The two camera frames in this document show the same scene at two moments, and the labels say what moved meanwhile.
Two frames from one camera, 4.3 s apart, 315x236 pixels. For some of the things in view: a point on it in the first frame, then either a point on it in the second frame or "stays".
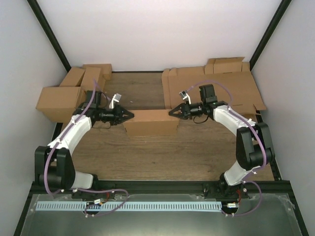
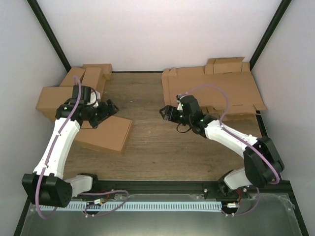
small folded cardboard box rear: [106, 69] stays
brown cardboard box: [153, 122] -> [112, 134]
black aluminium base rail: [110, 188] stays
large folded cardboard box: [58, 103] stays
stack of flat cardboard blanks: [233, 81] stays
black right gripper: [186, 112] -> [169, 109]
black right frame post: [281, 10] stays
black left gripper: [118, 115] -> [105, 113]
